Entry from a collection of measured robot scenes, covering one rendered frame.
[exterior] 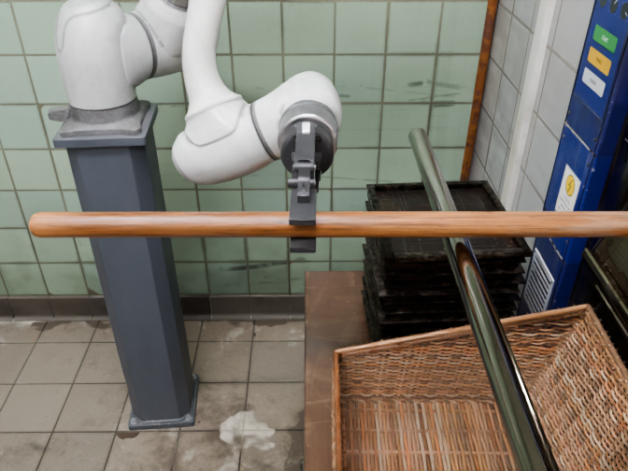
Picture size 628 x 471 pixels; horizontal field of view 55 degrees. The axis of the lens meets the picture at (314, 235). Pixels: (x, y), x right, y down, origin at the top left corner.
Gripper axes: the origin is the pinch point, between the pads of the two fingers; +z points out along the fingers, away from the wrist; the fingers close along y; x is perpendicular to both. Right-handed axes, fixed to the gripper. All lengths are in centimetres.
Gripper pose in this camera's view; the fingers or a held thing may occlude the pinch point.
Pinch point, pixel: (303, 220)
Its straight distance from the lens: 70.5
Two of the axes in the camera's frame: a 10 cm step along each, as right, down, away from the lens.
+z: -0.2, 5.6, -8.3
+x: -10.0, -0.1, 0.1
